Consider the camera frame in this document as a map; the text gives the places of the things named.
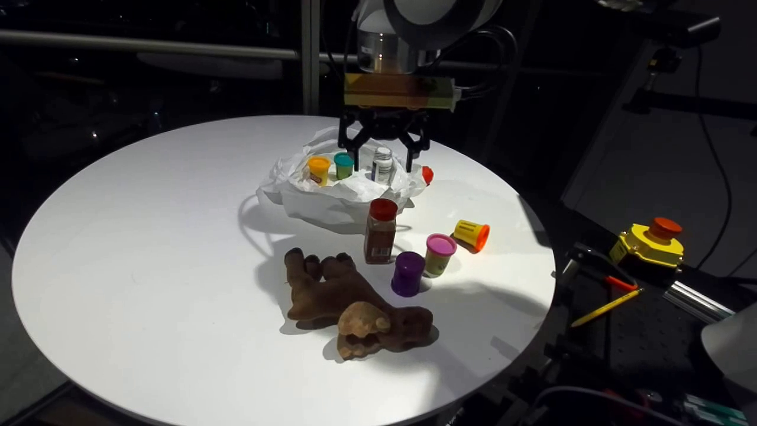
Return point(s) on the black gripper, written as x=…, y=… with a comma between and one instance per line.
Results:
x=359, y=125

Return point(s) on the teal lid play-dough tub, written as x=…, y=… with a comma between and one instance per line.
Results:
x=343, y=165

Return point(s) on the brown jar red lid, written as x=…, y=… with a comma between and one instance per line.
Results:
x=378, y=230

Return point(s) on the magenta lid play-dough tub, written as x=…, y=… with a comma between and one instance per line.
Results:
x=438, y=252

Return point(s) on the yellow tub orange lid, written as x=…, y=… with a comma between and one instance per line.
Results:
x=472, y=234

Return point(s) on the white pill bottle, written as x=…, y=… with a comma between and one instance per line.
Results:
x=382, y=167

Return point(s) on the orange lid play-dough tub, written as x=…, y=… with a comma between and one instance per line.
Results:
x=317, y=168

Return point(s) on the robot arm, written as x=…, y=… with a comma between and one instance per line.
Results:
x=410, y=36

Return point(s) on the white plastic bag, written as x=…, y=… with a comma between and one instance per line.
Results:
x=339, y=205

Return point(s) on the purple play-dough tub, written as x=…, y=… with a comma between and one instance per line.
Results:
x=407, y=273

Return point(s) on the brown plush toy animal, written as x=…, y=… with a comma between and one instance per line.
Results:
x=328, y=291

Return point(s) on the yellow emergency stop button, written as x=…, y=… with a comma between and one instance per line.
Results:
x=656, y=241

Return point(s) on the yellow orange pencil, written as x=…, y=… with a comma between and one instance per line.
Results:
x=605, y=309

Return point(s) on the metal window railing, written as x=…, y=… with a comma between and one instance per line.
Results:
x=81, y=40

